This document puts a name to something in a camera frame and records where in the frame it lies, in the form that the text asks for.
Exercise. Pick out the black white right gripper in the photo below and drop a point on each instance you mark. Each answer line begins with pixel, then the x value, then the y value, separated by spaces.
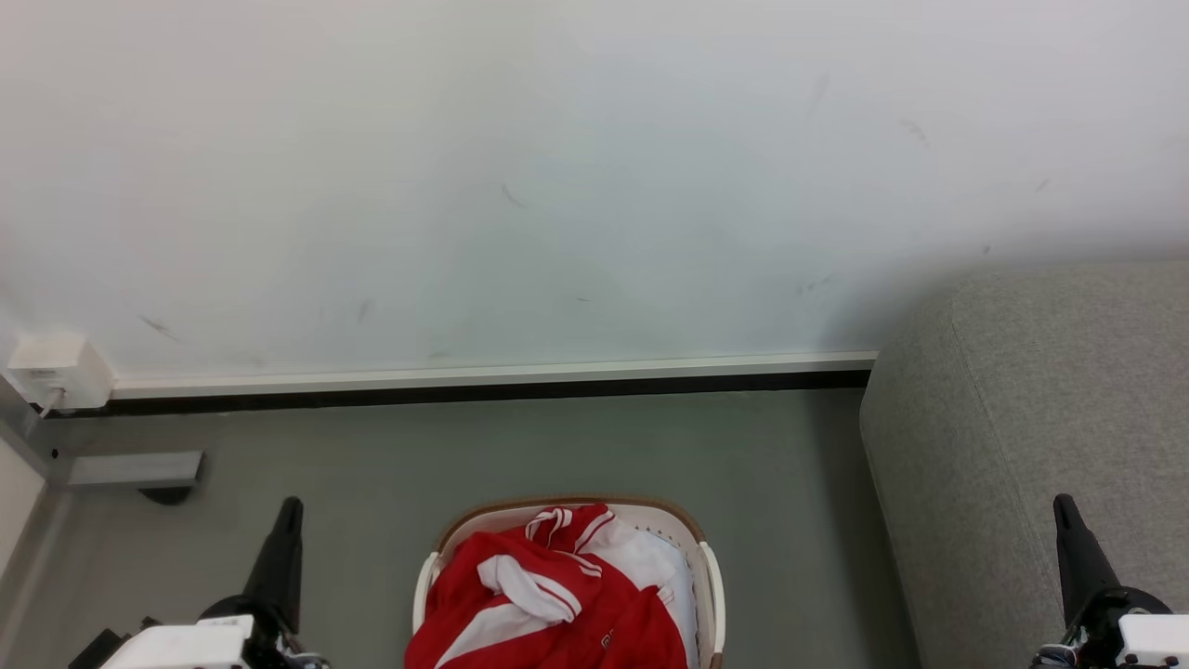
pixel 1147 636

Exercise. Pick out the white and black baseboard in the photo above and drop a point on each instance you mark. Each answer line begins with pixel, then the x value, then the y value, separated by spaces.
pixel 483 381

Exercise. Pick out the white laundry basket brown rim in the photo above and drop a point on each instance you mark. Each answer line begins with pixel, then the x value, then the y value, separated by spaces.
pixel 711 595

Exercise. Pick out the white wall socket box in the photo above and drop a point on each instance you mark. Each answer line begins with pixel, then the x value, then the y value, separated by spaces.
pixel 58 372

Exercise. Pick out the beige partition panel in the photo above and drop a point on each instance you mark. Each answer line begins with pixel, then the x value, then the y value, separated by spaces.
pixel 14 502

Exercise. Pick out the grey metal frame leg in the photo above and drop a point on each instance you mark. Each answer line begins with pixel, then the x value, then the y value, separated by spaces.
pixel 130 470

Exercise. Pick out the black caster wheel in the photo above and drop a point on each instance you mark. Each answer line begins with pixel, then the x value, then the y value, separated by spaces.
pixel 167 496

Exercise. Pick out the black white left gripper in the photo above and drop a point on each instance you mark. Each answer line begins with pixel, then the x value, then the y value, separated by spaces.
pixel 200 643

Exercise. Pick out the red jacket with striped cuffs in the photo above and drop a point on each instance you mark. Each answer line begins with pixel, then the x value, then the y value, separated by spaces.
pixel 548 604

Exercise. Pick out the grey fabric sofa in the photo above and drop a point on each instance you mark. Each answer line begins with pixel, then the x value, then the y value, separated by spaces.
pixel 1031 437

